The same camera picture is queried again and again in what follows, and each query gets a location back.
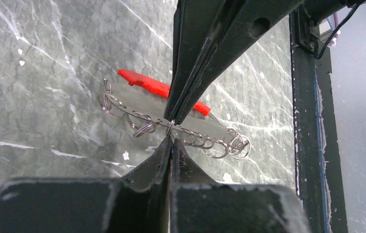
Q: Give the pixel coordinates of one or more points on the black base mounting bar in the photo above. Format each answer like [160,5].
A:
[318,174]

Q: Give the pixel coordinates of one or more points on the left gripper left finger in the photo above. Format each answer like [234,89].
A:
[134,203]

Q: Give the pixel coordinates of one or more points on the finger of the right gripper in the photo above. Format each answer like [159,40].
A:
[206,42]
[261,15]

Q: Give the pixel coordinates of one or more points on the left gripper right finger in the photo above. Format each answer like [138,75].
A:
[198,204]

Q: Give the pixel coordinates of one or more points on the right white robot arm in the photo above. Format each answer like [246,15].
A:
[330,6]

